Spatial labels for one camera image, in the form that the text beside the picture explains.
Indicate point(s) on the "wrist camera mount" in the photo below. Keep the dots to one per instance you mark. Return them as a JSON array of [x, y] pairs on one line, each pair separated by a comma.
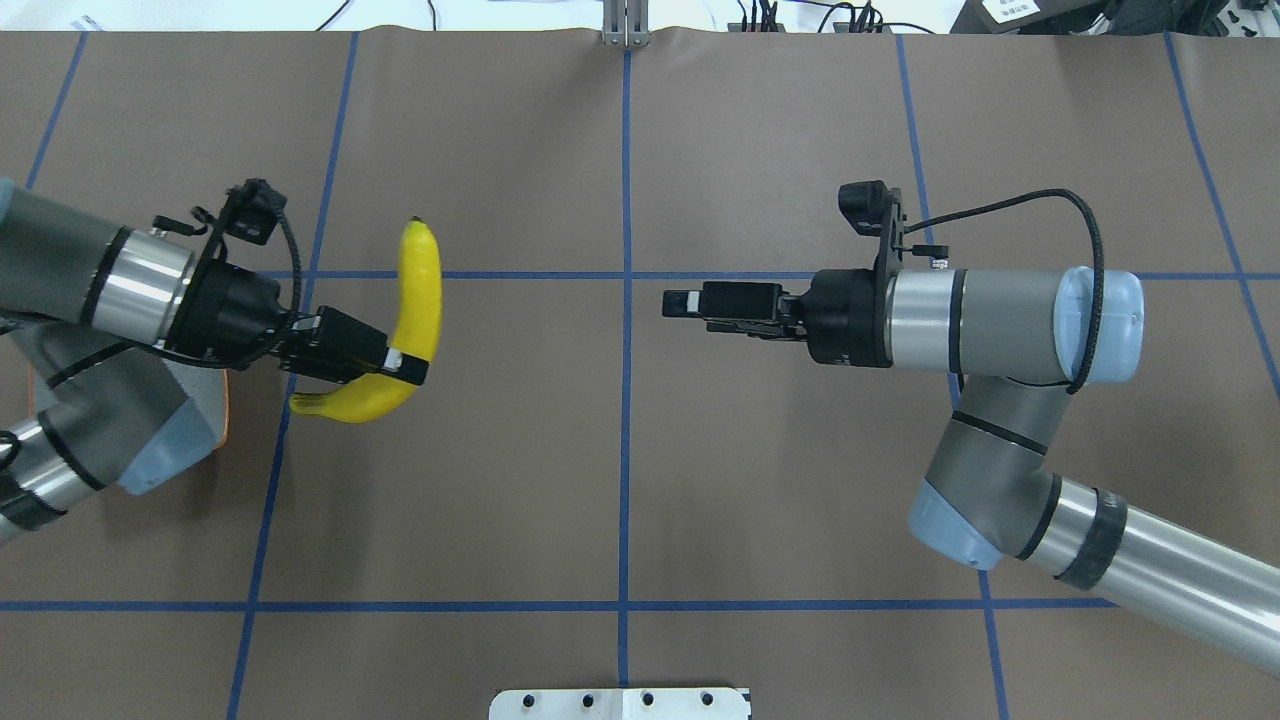
[[251, 213], [875, 210]]

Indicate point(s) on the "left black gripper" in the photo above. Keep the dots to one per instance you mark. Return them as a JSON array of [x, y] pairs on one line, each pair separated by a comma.
[[236, 308]]

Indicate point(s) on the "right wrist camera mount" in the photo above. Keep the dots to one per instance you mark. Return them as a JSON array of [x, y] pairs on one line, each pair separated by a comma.
[[875, 210]]

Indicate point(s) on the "aluminium frame post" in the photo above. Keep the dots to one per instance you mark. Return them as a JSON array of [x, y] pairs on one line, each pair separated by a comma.
[[625, 23]]

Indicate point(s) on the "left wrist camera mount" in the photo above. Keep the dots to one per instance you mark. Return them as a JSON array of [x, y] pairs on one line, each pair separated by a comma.
[[251, 213]]

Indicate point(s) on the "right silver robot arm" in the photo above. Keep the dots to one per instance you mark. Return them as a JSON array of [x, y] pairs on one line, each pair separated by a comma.
[[1019, 339]]

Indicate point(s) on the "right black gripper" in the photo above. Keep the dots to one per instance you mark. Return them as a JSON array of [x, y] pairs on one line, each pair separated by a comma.
[[843, 316]]

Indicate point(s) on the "grey square plate orange rim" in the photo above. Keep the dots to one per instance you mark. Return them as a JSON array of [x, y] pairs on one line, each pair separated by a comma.
[[209, 389]]

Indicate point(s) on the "white pedestal column base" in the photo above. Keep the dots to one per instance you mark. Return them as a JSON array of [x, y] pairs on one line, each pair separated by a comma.
[[623, 703]]

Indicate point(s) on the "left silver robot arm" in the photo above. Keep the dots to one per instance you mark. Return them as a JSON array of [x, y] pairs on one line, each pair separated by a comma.
[[132, 334]]

